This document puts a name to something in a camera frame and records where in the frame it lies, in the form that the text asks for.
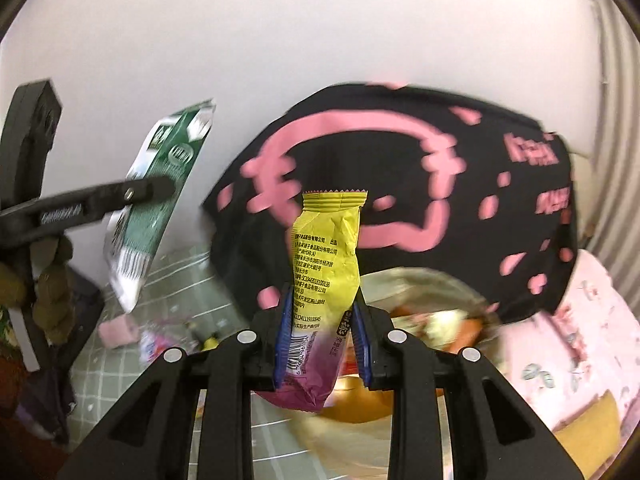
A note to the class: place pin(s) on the green checked mat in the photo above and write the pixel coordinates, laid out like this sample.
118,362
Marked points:
185,280

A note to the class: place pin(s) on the person's left hand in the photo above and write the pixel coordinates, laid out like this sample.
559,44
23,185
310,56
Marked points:
55,300

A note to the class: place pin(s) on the yellow and purple snack packet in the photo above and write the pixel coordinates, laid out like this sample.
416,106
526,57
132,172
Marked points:
325,240

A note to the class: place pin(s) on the pink printed blanket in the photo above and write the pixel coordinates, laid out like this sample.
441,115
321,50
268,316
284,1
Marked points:
575,340

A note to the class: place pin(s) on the white pleated curtain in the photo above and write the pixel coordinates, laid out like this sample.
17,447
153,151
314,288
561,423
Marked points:
617,135

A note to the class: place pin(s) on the orange trash bin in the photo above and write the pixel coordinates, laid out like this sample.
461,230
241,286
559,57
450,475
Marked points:
360,407

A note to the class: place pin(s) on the green and white packet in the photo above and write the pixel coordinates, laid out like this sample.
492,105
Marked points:
165,160

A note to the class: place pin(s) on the pink soft toy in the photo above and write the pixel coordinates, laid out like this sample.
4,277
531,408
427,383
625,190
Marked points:
119,332

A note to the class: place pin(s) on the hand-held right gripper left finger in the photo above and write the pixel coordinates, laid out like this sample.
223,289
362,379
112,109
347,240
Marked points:
282,342

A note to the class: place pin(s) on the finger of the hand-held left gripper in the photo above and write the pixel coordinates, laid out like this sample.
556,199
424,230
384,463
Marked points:
100,205

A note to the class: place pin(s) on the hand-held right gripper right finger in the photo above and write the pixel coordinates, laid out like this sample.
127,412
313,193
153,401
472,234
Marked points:
361,347

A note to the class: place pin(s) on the black cloth with pink print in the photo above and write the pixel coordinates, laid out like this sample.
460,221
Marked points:
400,185

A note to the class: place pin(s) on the white packet with pink print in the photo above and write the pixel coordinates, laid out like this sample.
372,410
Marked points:
152,345

